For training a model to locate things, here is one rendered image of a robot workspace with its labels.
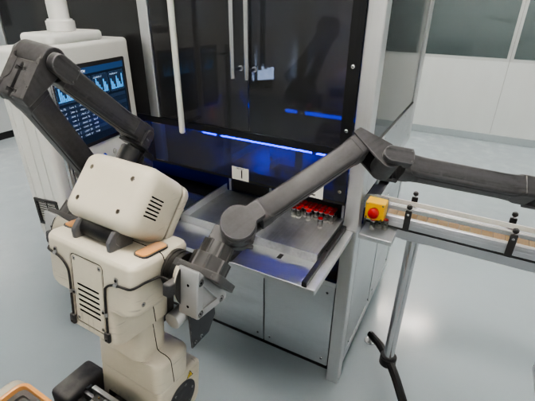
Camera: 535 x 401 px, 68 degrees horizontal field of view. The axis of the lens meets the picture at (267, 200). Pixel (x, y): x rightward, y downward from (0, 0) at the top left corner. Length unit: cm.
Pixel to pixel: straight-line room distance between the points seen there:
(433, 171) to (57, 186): 128
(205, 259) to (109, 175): 27
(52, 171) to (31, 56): 77
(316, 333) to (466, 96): 462
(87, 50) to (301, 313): 143
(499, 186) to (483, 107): 503
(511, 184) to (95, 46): 146
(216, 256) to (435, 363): 176
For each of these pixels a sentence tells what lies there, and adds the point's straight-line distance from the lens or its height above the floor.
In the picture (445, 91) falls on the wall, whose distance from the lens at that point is 604.
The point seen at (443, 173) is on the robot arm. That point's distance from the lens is 100.
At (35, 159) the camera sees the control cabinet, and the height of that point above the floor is 117.
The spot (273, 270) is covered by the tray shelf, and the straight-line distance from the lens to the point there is 135.
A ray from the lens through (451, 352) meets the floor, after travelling 249.
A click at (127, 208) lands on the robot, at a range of 83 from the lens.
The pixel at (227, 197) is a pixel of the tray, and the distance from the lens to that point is 181.
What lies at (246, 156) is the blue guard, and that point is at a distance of 166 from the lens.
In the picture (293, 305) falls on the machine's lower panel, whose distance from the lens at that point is 194.
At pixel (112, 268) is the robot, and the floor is 122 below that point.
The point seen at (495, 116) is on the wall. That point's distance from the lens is 609.
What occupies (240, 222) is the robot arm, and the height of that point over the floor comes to 128.
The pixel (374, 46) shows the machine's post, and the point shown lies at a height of 157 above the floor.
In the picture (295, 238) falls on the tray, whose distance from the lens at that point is 152.
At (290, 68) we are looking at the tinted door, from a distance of 149.
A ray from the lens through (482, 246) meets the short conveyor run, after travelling 165.
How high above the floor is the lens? 170
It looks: 27 degrees down
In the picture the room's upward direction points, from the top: 1 degrees clockwise
